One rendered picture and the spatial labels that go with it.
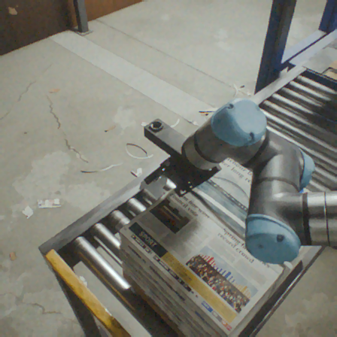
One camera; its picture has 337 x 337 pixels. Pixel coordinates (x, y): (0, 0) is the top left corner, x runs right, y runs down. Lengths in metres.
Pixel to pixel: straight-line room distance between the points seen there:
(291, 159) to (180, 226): 0.27
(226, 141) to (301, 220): 0.16
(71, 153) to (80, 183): 0.29
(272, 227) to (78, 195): 1.79
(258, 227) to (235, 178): 0.34
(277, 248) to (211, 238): 0.24
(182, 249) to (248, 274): 0.13
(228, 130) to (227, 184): 0.29
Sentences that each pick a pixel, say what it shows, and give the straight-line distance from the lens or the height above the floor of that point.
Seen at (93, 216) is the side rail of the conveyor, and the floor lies 0.80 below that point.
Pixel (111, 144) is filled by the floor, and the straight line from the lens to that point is 2.47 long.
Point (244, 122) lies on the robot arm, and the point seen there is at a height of 1.31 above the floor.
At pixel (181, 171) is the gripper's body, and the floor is 1.12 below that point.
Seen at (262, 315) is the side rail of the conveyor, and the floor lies 0.80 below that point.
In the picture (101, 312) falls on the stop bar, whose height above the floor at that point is 0.82.
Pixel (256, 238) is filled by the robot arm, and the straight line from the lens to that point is 0.50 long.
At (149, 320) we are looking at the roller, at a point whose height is 0.80.
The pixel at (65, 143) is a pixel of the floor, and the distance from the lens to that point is 2.54.
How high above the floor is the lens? 1.64
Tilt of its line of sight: 47 degrees down
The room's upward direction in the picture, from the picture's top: straight up
